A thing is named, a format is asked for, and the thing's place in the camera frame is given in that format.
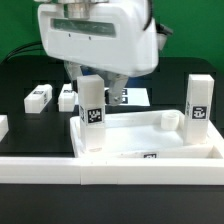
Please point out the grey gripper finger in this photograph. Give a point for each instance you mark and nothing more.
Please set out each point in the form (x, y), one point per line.
(74, 71)
(117, 82)

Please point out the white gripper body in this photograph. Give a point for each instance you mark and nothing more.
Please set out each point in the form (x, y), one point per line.
(118, 36)

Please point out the white desk top tray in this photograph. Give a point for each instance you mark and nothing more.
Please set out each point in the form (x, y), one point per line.
(139, 135)

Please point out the marker sheet with tags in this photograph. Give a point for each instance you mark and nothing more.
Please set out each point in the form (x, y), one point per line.
(135, 97)

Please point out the white block left edge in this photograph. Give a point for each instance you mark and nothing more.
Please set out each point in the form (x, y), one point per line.
(3, 126)

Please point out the white L-shaped obstacle fence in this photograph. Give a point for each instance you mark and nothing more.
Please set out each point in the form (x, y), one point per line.
(115, 171)

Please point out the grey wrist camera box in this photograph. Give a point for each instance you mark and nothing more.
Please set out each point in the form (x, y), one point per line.
(163, 32)

